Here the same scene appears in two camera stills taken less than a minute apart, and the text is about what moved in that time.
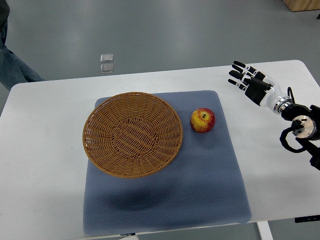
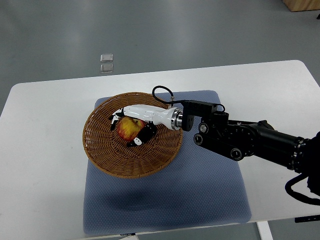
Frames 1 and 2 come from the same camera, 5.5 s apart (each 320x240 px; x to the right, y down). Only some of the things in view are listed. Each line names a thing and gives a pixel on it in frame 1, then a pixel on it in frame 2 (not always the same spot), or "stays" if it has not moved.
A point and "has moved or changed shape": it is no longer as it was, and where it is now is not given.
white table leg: x=265 y=230 stays
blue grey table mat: x=202 y=188 stays
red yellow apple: x=202 y=120 has moved or changed shape
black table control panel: x=307 y=218 stays
